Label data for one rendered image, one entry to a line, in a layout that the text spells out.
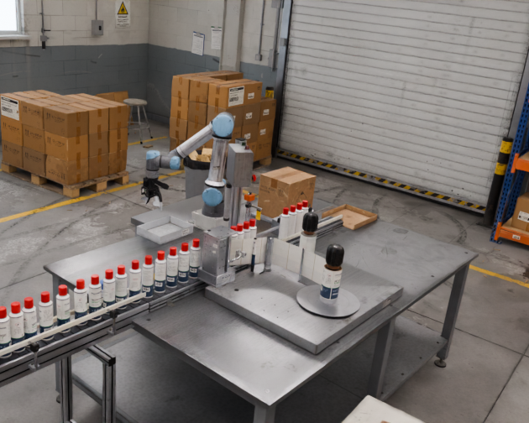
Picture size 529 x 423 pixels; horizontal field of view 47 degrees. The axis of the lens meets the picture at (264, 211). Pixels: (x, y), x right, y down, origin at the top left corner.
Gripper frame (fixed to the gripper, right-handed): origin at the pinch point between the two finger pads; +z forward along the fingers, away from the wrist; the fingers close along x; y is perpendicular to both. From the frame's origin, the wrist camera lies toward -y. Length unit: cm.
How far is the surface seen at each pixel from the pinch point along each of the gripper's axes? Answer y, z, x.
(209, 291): 30, 10, 86
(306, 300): 1, 8, 123
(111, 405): 90, 42, 95
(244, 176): -6, -38, 69
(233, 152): -2, -50, 63
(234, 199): -13, -20, 55
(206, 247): 28, -10, 80
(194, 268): 30, 3, 74
